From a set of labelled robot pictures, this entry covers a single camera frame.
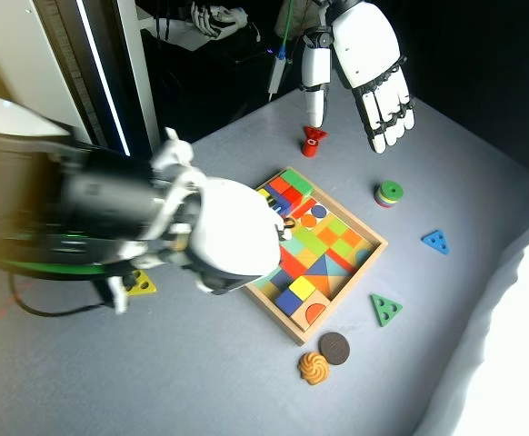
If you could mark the white adapter box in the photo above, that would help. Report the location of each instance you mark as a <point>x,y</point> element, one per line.
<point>277,75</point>

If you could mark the spare white robot hand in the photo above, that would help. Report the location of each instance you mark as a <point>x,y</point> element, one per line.
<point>214,20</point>

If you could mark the orange swirl toy cookie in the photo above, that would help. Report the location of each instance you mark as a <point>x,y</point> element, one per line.
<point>313,368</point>

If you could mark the red triangle with three holes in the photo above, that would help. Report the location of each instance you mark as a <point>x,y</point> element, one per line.
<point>315,133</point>

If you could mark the blue triangle with three holes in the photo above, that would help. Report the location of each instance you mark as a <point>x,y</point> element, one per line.
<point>436,241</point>

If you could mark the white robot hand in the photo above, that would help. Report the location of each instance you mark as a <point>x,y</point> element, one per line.
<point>232,227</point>
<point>364,45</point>

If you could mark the stack of coloured rings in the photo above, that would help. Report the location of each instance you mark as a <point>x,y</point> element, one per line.
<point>388,194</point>

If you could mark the grey table cloth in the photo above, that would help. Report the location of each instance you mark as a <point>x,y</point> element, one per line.
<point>201,372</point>

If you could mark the green triangle with three holes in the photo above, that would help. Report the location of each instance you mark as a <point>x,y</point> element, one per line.
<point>384,309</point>

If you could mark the white cabinet with black stripe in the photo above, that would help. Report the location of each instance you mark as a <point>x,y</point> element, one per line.
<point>28,45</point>

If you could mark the yellow wooden cube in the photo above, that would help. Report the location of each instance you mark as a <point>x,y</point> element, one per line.
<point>302,287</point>

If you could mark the red cylinder with letter Q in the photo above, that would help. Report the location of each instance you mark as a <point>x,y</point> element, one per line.
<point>310,148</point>

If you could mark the blue wooden cube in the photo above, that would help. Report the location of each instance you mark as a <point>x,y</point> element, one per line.
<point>287,302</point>

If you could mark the wooden puzzle tray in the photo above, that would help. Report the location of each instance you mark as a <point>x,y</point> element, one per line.
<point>342,294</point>

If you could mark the yellow triangle with three holes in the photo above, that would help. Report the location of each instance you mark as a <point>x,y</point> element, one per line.
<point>144,285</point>

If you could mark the round chocolate toy cookie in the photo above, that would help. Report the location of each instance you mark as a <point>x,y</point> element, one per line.
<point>334,348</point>

